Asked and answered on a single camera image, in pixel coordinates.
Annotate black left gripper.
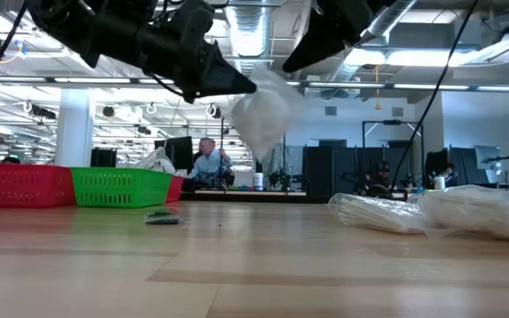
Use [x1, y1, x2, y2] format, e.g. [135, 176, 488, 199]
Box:
[141, 0, 257, 103]

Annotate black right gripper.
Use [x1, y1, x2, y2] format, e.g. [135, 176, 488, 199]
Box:
[282, 0, 392, 72]

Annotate black comb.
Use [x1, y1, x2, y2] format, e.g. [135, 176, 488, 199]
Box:
[142, 209, 186, 226]

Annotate black computer monitor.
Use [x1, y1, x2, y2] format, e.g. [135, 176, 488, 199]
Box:
[154, 135, 195, 172]

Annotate bright ceiling light panel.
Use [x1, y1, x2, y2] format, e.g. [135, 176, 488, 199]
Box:
[342, 47, 475, 68]

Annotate long light strip bar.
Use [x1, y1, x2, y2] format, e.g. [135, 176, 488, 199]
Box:
[0, 75, 509, 93]

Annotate red plastic basket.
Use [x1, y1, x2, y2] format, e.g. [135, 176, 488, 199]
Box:
[165, 174, 186, 203]
[0, 162, 77, 208]

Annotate black partition panels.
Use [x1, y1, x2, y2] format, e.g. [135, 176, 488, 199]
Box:
[302, 145, 414, 199]

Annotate green plastic basket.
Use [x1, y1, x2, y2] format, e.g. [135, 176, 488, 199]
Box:
[69, 166, 174, 208]

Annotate white building column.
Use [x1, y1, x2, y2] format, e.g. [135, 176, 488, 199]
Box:
[55, 87, 95, 168]

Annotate black partition panel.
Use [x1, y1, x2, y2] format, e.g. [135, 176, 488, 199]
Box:
[425, 148, 476, 186]

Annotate grey monitor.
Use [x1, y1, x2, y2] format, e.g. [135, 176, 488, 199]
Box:
[474, 144, 502, 172]

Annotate silver ventilation duct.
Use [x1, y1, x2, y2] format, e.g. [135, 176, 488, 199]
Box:
[225, 4, 277, 76]

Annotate yellow hanging cord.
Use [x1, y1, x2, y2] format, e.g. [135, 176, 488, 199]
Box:
[373, 64, 383, 111]

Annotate black aluminium table frame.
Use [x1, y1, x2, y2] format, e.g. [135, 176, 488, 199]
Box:
[179, 192, 330, 204]

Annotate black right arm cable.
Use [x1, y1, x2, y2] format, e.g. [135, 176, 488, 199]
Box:
[389, 0, 481, 189]

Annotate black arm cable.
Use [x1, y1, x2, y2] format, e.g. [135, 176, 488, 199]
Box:
[389, 0, 481, 189]
[0, 0, 29, 89]

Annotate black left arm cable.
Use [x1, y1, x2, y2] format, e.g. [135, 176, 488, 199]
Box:
[0, 0, 29, 89]

